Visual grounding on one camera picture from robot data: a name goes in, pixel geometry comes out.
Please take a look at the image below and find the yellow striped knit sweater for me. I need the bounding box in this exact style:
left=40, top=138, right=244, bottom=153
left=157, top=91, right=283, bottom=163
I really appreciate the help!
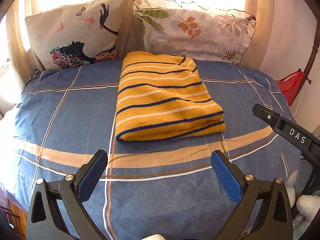
left=115, top=51, right=226, bottom=141

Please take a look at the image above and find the white plush toy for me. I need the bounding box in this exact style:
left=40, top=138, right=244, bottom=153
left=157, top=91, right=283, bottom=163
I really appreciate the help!
left=286, top=170, right=319, bottom=226

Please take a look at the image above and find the red cloth bag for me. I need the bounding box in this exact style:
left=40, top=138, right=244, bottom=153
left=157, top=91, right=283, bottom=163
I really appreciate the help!
left=276, top=68, right=304, bottom=106

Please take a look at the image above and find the blue plaid bed sheet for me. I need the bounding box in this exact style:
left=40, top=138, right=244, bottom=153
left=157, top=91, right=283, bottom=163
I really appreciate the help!
left=1, top=61, right=300, bottom=239

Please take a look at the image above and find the dark curved wooden stand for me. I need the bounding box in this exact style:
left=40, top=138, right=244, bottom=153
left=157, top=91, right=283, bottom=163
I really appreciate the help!
left=291, top=24, right=320, bottom=106

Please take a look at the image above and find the cream pillow with woman print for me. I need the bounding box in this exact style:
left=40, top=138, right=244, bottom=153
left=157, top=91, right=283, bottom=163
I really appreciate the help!
left=25, top=0, right=129, bottom=70

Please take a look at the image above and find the white floral leaf pillow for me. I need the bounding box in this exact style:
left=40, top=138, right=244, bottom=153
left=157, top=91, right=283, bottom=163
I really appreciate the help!
left=134, top=0, right=256, bottom=64

